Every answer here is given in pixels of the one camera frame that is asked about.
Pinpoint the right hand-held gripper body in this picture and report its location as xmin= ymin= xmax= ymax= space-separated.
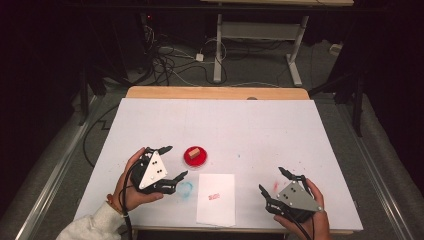
xmin=266 ymin=176 xmax=324 ymax=224

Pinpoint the person's left hand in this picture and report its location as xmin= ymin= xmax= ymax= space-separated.
xmin=111 ymin=147 xmax=165 ymax=213

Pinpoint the person's right hand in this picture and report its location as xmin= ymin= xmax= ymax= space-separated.
xmin=273 ymin=179 xmax=332 ymax=240

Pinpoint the white paper sheet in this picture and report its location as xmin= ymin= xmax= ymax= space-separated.
xmin=195 ymin=173 xmax=237 ymax=228

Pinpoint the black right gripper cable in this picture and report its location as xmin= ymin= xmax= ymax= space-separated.
xmin=283 ymin=208 xmax=316 ymax=240

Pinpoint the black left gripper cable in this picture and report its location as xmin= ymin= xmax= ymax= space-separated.
xmin=121 ymin=163 xmax=134 ymax=240

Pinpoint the red round ink pad dish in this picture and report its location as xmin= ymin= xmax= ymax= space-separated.
xmin=182 ymin=145 xmax=208 ymax=168

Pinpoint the metal floor rail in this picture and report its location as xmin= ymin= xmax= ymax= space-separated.
xmin=14 ymin=95 xmax=99 ymax=240
xmin=334 ymin=99 xmax=416 ymax=240

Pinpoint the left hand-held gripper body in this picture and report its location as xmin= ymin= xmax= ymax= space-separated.
xmin=130 ymin=148 xmax=177 ymax=195

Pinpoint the black metal stand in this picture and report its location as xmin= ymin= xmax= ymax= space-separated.
xmin=77 ymin=61 xmax=108 ymax=127
xmin=309 ymin=66 xmax=366 ymax=138

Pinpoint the white board table cover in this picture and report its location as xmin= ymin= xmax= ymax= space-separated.
xmin=73 ymin=97 xmax=364 ymax=232

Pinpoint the wooden table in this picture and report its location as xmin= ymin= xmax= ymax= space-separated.
xmin=125 ymin=85 xmax=355 ymax=236

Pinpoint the black floor cable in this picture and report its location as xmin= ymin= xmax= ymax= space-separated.
xmin=81 ymin=103 xmax=120 ymax=168

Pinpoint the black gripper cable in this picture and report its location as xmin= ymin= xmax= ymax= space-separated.
xmin=121 ymin=163 xmax=134 ymax=240
xmin=283 ymin=208 xmax=316 ymax=240

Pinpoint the white metal desk frame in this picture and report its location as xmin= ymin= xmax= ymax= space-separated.
xmin=199 ymin=0 xmax=355 ymax=88

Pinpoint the tangle of floor cables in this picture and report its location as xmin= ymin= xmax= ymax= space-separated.
xmin=141 ymin=13 xmax=231 ymax=88

